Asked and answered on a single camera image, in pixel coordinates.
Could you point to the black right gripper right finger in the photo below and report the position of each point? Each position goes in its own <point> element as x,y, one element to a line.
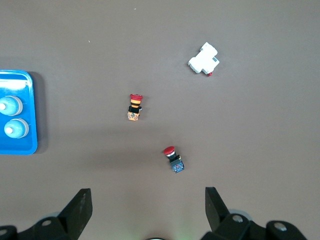
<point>220,217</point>

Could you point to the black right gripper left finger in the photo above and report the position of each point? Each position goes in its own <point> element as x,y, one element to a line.
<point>72,217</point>

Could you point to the blue dome bell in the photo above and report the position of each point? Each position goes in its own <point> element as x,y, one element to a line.
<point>10,107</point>
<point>16,128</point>

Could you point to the red mushroom push button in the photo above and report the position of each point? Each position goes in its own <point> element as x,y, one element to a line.
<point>172,157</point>

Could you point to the blue plastic tray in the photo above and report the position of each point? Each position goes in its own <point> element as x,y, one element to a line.
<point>27,142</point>

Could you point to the white circuit breaker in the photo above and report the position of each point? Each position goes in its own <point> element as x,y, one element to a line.
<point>203,60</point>

